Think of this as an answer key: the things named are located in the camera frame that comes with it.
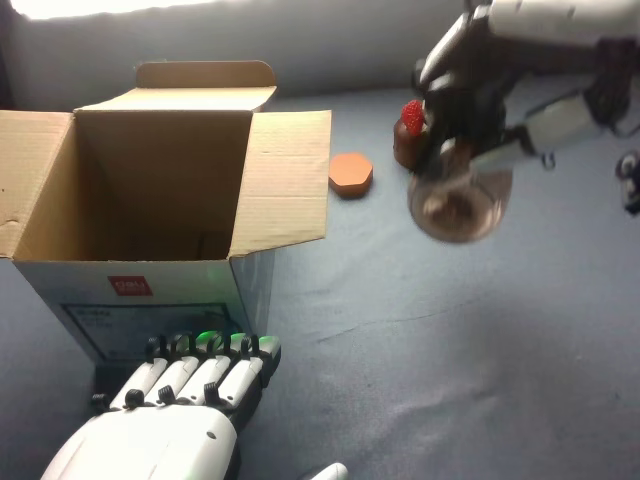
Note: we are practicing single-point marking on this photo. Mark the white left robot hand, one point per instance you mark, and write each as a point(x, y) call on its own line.
point(160, 440)

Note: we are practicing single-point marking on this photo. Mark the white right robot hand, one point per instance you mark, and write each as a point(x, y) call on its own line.
point(540, 25)

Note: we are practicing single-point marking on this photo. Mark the brown glass spray bottle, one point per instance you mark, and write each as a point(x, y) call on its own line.
point(460, 210)

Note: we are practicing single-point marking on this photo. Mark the open cardboard box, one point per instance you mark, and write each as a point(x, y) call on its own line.
point(150, 175)

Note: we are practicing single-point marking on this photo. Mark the chocolate strawberry cake toy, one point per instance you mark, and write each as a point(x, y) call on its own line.
point(407, 145)

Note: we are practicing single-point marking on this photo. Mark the orange hexagon block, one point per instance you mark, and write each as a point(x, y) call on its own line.
point(350, 175)

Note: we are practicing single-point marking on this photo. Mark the grey table cloth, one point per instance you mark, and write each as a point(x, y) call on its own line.
point(400, 350)

